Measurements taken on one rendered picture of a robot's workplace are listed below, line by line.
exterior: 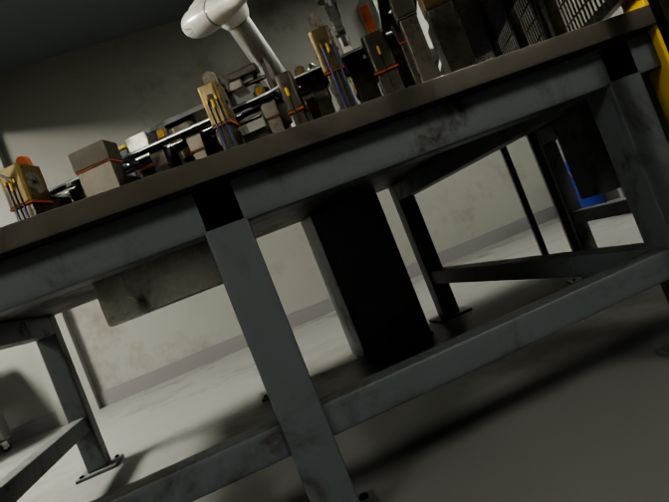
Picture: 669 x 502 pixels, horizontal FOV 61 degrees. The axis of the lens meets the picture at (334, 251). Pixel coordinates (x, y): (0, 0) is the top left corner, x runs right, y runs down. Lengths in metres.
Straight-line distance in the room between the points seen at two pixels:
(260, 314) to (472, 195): 4.51
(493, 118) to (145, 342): 4.10
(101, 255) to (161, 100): 4.19
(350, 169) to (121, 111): 4.23
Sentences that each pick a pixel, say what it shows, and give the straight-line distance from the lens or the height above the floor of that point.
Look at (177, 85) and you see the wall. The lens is 5.18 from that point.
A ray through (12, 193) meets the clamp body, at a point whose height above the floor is 0.98.
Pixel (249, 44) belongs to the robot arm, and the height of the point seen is 1.38.
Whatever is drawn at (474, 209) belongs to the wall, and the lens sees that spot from 5.38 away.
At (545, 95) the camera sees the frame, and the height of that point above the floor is 0.61.
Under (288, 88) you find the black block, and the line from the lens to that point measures 1.64.
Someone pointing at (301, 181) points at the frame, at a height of 0.61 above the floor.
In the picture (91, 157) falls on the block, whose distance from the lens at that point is 1.82.
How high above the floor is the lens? 0.47
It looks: level
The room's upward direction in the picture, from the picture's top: 22 degrees counter-clockwise
